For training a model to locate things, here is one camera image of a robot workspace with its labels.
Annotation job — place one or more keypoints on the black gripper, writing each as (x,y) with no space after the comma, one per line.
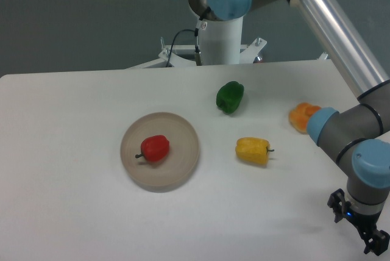
(364,217)

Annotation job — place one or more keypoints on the green bell pepper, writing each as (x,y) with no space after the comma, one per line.
(229,97)

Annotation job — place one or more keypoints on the orange bell pepper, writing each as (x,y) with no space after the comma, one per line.
(301,114)

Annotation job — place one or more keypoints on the yellow bell pepper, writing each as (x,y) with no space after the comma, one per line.
(253,150)

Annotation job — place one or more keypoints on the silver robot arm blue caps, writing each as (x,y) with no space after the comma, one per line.
(351,138)

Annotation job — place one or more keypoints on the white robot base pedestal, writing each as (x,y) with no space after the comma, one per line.
(209,43)

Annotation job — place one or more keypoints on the red bell pepper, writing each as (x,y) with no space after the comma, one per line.
(154,148)

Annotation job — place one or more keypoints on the beige round plate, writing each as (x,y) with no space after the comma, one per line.
(176,167)

